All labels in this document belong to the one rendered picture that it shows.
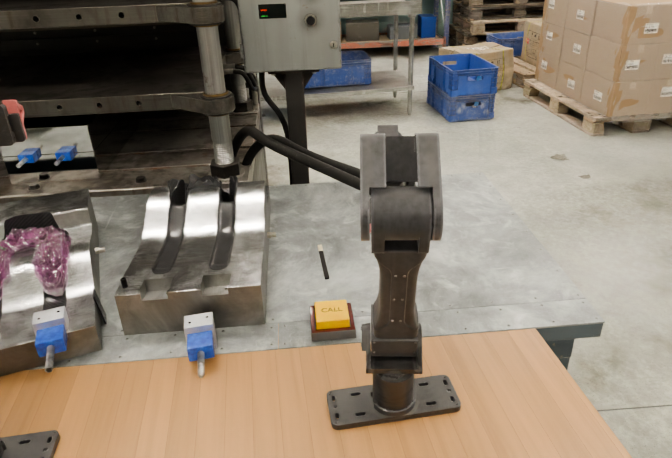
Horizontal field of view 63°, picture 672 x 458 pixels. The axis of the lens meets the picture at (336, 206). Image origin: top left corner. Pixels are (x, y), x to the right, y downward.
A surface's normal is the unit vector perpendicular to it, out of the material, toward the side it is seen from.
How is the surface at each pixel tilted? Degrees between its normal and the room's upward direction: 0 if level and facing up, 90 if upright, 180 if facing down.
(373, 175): 44
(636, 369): 0
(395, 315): 109
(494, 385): 0
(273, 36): 90
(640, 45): 83
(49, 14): 90
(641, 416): 0
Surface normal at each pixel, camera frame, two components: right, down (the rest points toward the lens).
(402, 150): -0.06, 0.11
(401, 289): -0.04, 0.72
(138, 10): 0.08, 0.45
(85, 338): 0.37, 0.40
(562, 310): -0.04, -0.89
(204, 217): 0.01, -0.58
